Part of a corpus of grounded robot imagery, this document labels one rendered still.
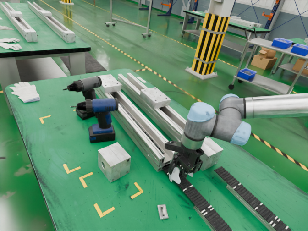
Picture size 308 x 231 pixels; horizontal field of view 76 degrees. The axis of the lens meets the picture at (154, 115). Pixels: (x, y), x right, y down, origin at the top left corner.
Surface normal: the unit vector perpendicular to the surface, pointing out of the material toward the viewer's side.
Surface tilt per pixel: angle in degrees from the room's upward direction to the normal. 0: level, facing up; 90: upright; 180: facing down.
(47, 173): 0
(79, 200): 0
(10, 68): 90
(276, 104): 54
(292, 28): 90
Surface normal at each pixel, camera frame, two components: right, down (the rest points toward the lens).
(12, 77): 0.61, 0.52
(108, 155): 0.15, -0.81
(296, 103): -0.40, -0.18
